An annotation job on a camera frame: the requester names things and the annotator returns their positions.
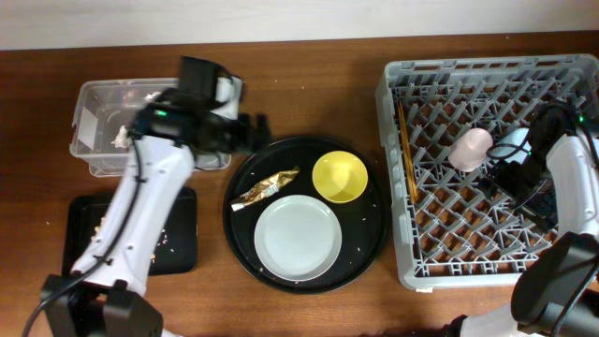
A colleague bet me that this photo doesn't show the blue cup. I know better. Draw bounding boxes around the blue cup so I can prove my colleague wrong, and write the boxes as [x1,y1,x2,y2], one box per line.
[490,127,531,164]

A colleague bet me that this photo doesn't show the pink cup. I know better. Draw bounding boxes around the pink cup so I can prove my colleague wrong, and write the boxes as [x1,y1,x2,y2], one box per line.
[447,128,493,172]

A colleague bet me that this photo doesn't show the brown coffee sachet wrapper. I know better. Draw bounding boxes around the brown coffee sachet wrapper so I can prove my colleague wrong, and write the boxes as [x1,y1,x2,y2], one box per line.
[231,166,300,212]

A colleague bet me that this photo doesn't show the white napkin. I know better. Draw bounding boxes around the white napkin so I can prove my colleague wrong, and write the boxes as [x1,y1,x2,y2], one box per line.
[111,125,132,149]

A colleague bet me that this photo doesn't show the wooden chopstick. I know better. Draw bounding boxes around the wooden chopstick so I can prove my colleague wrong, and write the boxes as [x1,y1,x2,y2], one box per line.
[398,104,417,204]
[398,103,416,189]

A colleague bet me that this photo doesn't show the yellow bowl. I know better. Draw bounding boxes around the yellow bowl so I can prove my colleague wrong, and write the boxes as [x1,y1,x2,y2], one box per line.
[312,151,369,204]

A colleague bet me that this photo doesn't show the grey plate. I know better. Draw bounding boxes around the grey plate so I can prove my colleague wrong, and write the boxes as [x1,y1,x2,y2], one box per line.
[254,195,343,283]

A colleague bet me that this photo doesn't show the food scraps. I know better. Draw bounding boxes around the food scraps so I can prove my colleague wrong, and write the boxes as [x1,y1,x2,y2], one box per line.
[90,216,168,265]

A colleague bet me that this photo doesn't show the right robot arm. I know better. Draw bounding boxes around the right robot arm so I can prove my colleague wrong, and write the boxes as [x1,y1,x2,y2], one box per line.
[441,100,598,336]

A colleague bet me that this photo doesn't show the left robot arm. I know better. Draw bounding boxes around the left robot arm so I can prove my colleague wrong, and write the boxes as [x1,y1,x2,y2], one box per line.
[23,89,270,336]

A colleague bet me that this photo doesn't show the grey dishwasher rack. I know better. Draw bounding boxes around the grey dishwasher rack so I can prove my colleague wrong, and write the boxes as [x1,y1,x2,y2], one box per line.
[375,54,598,292]

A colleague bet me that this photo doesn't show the clear plastic bin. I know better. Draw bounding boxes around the clear plastic bin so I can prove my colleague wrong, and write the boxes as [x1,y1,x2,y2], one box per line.
[69,77,233,178]

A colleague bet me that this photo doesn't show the black rectangular tray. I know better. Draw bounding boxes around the black rectangular tray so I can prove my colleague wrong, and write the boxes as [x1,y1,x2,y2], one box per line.
[61,187,197,276]

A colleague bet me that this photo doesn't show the round black serving tray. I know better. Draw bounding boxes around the round black serving tray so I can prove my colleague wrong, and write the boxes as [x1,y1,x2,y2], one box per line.
[223,136,390,295]

